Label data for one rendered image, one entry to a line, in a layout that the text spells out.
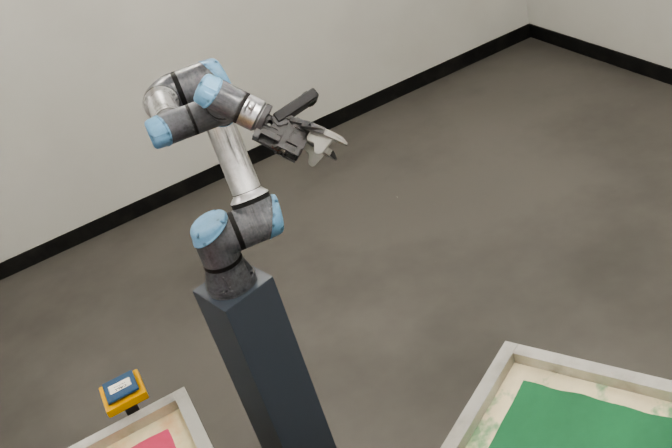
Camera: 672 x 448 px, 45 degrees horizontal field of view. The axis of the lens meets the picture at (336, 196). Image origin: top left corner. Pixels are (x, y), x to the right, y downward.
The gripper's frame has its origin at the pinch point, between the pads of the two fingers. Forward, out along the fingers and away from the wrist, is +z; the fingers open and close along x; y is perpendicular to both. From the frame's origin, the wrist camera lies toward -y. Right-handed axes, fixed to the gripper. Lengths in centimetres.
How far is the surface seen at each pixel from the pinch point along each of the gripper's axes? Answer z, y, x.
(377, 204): 46, -64, -289
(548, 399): 75, 28, -23
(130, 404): -20, 78, -83
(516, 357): 68, 20, -33
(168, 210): -70, -16, -370
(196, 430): 0, 74, -56
